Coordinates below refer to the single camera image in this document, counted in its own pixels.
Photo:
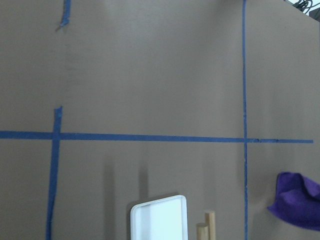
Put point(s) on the purple towel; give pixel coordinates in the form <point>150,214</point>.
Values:
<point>297,201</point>

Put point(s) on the white rack base tray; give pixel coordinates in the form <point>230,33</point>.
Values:
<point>160,219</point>

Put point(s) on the rear wooden rack rod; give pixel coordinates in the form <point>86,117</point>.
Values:
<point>210,220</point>

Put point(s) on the wooden rack rod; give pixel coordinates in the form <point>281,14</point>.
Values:
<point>202,231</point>
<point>210,220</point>

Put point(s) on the front wooden rack rod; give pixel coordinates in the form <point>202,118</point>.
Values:
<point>202,231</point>

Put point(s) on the brown paper table cover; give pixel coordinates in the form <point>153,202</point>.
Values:
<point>155,67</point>

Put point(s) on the blue tape grid lines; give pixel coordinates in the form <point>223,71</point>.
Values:
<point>56,136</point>

